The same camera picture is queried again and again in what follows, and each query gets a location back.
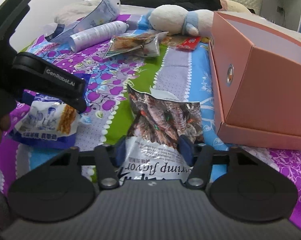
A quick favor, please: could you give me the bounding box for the grey duvet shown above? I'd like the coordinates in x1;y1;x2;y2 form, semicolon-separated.
54;0;131;25

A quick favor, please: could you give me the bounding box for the white spray can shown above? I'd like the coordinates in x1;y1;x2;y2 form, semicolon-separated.
69;21;129;53

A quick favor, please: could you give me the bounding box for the clear plastic bag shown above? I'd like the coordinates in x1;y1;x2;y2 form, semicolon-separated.
45;0;120;44

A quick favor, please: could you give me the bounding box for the green orange snack packet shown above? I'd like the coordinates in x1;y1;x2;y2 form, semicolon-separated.
103;33;160;59

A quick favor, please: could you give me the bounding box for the blue white cabbage snack bag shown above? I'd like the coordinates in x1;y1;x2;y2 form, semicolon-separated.
9;93;80;149

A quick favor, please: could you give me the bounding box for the white blue plush toy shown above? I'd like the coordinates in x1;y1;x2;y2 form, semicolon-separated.
146;5;214;37

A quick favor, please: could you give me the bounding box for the brown shrimp flavor snack bag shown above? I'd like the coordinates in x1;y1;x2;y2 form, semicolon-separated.
118;87;204;184

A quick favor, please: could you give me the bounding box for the beige pillow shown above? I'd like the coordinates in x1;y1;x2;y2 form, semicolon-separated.
219;0;252;14

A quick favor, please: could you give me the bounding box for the pink cardboard box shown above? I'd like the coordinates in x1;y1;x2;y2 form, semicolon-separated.
209;12;301;150

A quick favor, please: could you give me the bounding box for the colourful floral bed sheet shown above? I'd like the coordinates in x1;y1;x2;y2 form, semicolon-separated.
0;13;301;230

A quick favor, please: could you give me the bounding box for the red orange noodle snack packet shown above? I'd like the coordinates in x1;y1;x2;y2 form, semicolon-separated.
159;32;202;50

